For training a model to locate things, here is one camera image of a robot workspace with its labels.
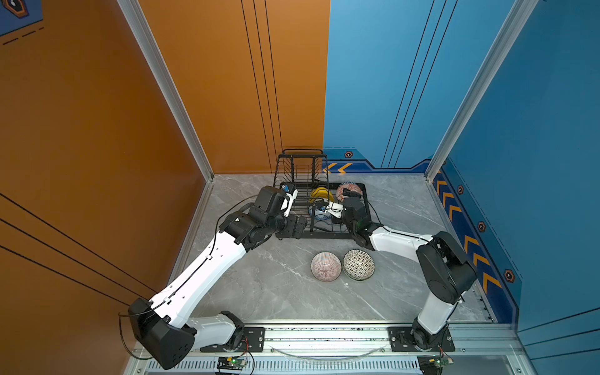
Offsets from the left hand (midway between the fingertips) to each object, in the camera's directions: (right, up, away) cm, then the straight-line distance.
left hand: (295, 216), depth 75 cm
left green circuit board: (-19, -45, -4) cm, 49 cm away
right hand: (+18, +7, +18) cm, 26 cm away
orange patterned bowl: (+22, +11, +30) cm, 39 cm away
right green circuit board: (+45, -43, -5) cm, 63 cm away
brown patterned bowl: (+23, -19, +12) cm, 33 cm away
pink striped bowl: (+11, -20, +13) cm, 26 cm away
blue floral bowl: (+10, -3, +28) cm, 30 cm away
